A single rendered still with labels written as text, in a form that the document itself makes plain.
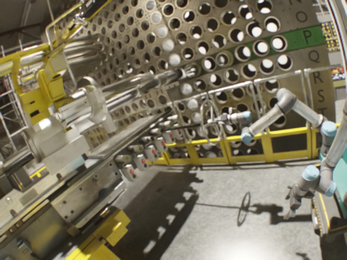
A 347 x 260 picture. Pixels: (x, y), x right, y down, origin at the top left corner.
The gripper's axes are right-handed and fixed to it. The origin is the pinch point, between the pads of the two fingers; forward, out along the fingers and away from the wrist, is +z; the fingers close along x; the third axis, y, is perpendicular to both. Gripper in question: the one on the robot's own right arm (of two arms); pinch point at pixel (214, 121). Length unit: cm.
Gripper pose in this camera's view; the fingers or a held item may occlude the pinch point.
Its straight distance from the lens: 145.2
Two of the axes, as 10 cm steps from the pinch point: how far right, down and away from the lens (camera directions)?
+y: -0.7, 9.6, -2.8
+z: -7.7, 1.3, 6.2
